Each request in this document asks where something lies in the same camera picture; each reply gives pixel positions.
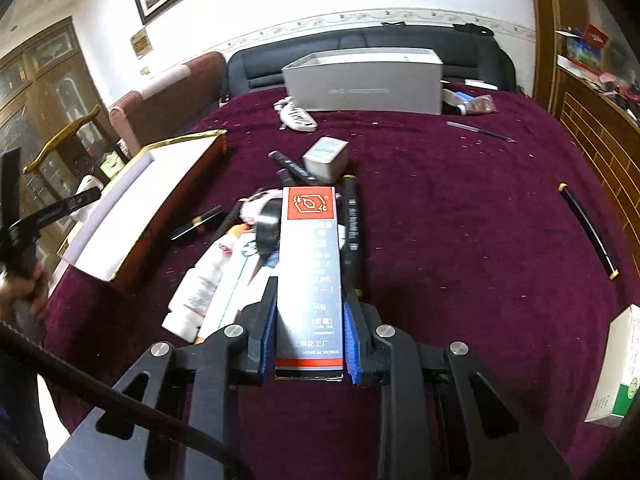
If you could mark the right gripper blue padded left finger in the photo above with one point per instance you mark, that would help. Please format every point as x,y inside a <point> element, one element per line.
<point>260,321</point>

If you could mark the wooden side cabinet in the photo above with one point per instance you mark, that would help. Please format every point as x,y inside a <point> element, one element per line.
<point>607,136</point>

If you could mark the white green medicine box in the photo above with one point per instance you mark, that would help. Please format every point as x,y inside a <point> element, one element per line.
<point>618,382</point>

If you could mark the black leather headboard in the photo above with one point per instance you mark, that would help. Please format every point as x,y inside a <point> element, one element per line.
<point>466,51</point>

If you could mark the golden wooden chair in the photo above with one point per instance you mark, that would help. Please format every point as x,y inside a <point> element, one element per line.
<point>79,149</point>

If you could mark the maroon padded chair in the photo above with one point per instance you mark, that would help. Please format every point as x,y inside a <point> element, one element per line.
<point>170,104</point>

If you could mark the wooden glass-door wardrobe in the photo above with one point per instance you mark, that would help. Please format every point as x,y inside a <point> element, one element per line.
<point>45,84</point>

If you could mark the black marker purple band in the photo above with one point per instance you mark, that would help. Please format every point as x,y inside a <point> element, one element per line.
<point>286,178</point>

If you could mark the grey red-top carton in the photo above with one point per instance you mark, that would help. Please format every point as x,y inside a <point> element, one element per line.
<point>309,299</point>

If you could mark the white remote control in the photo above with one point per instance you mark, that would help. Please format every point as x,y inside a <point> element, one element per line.
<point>294,117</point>

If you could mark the small gold wall plaque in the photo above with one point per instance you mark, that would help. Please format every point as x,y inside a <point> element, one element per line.
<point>140,43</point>

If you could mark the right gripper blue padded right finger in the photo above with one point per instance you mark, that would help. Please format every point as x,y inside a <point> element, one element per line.
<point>364,362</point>

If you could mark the pink fluffy puff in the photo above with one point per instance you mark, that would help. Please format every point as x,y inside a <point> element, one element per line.
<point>253,206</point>

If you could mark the grey red dragonfly shoebox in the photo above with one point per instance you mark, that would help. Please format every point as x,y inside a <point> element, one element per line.
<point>407,80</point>

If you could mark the black marker pink cap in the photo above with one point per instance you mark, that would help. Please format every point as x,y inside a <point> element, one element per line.
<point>293,168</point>

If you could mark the black gold-tip stick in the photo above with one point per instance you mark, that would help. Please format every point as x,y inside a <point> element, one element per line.
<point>590,230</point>

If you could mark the black tape roll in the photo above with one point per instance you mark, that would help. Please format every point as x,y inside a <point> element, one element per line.
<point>267,227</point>

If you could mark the person's left hand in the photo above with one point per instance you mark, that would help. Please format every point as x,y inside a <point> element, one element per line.
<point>34,291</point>

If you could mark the white bottle orange cap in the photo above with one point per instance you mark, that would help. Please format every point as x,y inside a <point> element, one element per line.
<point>242,229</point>

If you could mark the white gold-edged tray box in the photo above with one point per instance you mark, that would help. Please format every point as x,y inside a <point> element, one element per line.
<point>120,231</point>

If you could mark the thin dark pen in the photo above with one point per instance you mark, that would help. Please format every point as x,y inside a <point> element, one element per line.
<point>483,131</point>

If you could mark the squeezed tube by shoebox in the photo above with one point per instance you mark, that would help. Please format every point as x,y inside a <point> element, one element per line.
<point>468,105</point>

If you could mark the small white cube box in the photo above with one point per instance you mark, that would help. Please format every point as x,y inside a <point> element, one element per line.
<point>327,159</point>

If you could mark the white red-label pill bottle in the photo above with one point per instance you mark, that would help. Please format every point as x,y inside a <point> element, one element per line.
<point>190,303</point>

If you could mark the black gold-band lipstick tube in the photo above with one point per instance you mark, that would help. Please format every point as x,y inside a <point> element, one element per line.
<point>196,224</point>

